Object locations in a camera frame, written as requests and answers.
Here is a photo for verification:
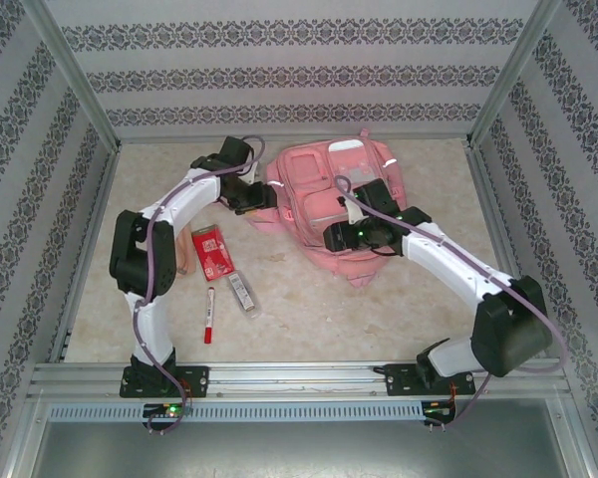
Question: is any pink backpack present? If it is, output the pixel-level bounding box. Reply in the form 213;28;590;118
246;127;405;290

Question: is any red packet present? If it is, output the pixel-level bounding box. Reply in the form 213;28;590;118
190;224;234;280

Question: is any aluminium back bar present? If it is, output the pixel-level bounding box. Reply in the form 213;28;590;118
117;131;474;146

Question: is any clear plastic lead case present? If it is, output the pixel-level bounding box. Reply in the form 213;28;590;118
226;271;262;320

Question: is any red white marker pen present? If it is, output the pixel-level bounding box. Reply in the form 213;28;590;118
201;286;218;346

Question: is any right controller board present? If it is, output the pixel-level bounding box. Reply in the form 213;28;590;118
423;400;457;424

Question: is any controller board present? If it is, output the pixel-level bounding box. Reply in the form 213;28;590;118
423;400;457;424
143;402;193;419

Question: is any grey metal tray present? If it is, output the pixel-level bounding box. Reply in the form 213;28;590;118
9;397;594;478

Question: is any left controller board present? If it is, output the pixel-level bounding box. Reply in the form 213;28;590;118
143;402;193;419

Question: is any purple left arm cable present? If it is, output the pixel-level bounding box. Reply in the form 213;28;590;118
132;134;268;437

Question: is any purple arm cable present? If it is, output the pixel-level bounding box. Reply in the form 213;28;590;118
333;173;568;432
132;134;268;437

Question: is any aluminium side rail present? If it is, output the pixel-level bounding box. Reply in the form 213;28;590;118
47;148;124;362
465;146;549;358

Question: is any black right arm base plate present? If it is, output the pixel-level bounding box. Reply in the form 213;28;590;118
384;361;477;398

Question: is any aluminium mounting rail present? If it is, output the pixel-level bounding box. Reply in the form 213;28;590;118
27;361;569;399

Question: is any grey slotted cable duct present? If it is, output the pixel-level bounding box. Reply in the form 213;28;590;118
47;400;425;423

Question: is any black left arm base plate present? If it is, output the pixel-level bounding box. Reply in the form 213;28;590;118
120;365;210;399

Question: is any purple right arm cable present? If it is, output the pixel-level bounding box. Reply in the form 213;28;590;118
333;173;568;432

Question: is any aluminium frame post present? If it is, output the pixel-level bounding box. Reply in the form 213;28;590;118
22;0;124;153
465;0;562;150

